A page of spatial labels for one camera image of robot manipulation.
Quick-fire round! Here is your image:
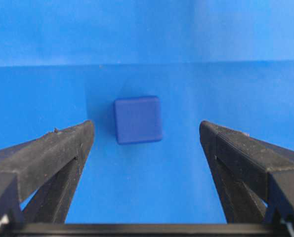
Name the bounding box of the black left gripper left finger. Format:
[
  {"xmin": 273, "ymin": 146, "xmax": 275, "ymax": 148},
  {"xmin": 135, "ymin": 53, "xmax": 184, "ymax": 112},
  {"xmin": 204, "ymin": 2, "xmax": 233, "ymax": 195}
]
[{"xmin": 0, "ymin": 120, "xmax": 94, "ymax": 223}]

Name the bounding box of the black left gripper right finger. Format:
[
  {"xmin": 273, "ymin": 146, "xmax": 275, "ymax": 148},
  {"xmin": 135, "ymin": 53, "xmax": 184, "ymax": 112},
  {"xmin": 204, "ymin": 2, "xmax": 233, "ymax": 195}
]
[{"xmin": 199, "ymin": 120, "xmax": 294, "ymax": 228}]

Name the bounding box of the blue cube block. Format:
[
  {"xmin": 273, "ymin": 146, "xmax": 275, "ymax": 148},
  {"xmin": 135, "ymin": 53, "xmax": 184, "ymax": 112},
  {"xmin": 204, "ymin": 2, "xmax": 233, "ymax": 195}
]
[{"xmin": 114, "ymin": 96, "xmax": 163, "ymax": 145}]

